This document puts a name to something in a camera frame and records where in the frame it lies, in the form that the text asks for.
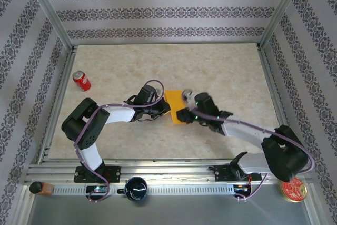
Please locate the brown bottle black cap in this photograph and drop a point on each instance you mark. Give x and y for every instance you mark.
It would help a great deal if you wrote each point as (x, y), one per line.
(43, 188)

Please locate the red round tin gold rim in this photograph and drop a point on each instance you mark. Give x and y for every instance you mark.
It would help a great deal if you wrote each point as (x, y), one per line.
(293, 192)

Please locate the aluminium frame post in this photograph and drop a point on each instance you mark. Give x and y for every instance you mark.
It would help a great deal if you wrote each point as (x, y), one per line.
(48, 11)
(283, 11)

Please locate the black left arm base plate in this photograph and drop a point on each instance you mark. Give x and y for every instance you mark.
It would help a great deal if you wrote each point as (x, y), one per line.
(116, 173)

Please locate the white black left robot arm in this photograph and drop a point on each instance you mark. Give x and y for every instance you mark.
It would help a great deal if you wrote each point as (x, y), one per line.
(119, 114)

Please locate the dark blue mug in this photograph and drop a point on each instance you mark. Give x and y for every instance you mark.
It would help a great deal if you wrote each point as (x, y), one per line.
(137, 189)

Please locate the aluminium side rail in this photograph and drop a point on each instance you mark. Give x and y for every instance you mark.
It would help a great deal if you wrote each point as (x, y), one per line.
(271, 77)
(64, 77)

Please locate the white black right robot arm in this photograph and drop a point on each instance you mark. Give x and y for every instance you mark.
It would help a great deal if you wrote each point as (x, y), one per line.
(242, 131)

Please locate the red soda can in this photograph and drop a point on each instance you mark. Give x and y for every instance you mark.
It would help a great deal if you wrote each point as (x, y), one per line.
(82, 81)

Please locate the small circuit board green light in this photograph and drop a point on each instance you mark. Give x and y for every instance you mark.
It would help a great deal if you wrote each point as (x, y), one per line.
(97, 189)

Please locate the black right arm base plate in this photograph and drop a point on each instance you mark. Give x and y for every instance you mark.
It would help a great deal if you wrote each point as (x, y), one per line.
(221, 173)

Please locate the long aluminium base rail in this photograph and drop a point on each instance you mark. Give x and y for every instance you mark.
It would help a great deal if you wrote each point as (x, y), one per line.
(163, 168)

